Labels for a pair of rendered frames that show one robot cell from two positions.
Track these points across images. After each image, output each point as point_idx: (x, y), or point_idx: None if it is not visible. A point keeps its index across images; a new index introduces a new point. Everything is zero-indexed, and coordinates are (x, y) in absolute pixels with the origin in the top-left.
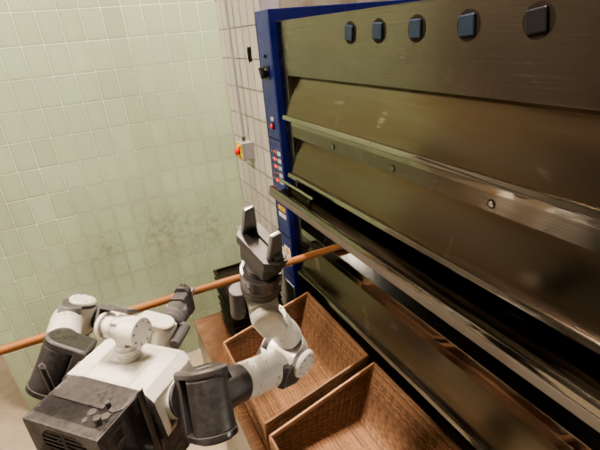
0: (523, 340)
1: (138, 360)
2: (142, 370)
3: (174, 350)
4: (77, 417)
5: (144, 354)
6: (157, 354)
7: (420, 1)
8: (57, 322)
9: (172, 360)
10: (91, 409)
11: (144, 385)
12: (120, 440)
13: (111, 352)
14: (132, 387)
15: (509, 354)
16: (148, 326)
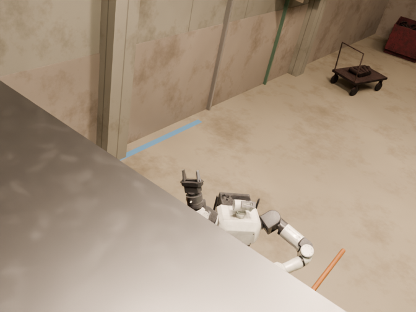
0: None
1: (234, 214)
2: (229, 211)
3: (226, 220)
4: (233, 196)
5: (235, 216)
6: (230, 217)
7: (160, 187)
8: (292, 229)
9: (222, 216)
10: (231, 198)
11: (223, 207)
12: (218, 202)
13: (249, 216)
14: (226, 205)
15: None
16: (234, 207)
